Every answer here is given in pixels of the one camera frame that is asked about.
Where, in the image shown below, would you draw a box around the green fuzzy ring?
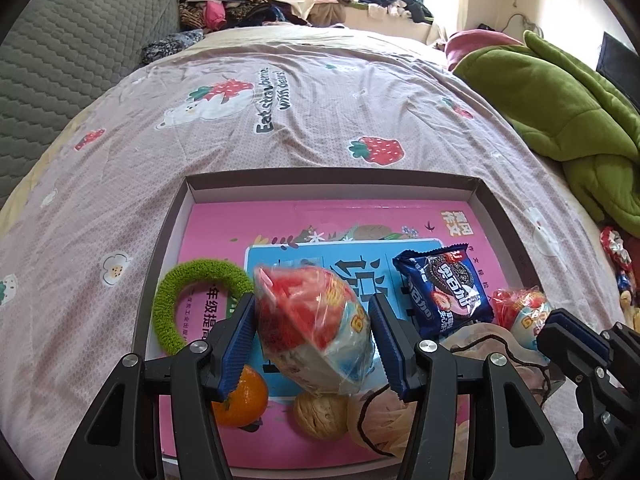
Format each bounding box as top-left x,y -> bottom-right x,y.
151,257 -> 255,356

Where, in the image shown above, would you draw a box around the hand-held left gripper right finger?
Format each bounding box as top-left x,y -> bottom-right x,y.
369,292 -> 576,480

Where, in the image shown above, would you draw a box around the pink pillow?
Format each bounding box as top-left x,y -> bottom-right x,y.
444,30 -> 523,72

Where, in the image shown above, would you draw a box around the pink printed bedsheet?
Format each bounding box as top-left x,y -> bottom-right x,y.
0,27 -> 631,480

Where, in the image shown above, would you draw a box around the large orange tangerine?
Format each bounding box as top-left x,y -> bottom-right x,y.
211,364 -> 270,429

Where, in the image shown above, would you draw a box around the green blanket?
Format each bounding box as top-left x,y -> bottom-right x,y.
452,30 -> 640,233

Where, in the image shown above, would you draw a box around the pink book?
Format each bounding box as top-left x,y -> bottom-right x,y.
160,200 -> 526,473

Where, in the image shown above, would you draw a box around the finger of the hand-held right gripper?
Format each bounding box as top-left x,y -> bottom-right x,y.
537,325 -> 608,386
545,310 -> 613,361

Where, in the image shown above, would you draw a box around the blue cookie packet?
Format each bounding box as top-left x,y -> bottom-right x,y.
391,243 -> 496,338

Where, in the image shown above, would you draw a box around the shallow brown cardboard box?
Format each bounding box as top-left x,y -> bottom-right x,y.
131,167 -> 566,480

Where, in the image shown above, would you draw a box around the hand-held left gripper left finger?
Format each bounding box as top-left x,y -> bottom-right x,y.
54,292 -> 257,480

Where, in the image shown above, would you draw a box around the grey quilted headboard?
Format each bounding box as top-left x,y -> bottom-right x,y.
0,0 -> 181,201

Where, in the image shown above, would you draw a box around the red snack packets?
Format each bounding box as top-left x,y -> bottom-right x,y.
600,225 -> 636,306

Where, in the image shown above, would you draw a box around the toy egg packet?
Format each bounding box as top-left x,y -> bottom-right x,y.
492,286 -> 553,366
253,265 -> 377,396

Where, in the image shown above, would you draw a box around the walnut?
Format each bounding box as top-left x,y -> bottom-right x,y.
292,392 -> 349,441

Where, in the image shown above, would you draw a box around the pile of clothes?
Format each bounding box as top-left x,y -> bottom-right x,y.
175,0 -> 311,33

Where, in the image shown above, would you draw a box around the cream scrunchie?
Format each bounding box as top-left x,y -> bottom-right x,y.
345,322 -> 566,461

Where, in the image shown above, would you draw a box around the black wall television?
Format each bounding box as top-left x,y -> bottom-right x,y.
596,31 -> 640,111

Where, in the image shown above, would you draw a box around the dark patterned cloth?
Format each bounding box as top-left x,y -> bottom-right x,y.
140,29 -> 206,66

